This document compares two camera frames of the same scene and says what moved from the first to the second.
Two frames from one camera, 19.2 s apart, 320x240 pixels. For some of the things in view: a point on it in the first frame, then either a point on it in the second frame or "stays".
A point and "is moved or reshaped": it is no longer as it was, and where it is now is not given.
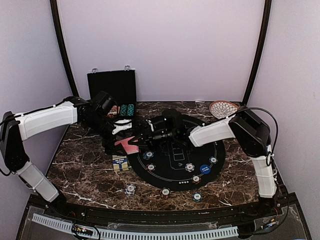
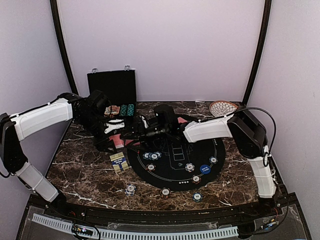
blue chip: x=148 y=155 is moved or reshaped
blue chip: x=213 y=160 stays
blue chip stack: x=130 y=189 stays
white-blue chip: x=189 y=167 stays
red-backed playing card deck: x=129 y=148 is moved or reshaped
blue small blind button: x=205 y=169 stays
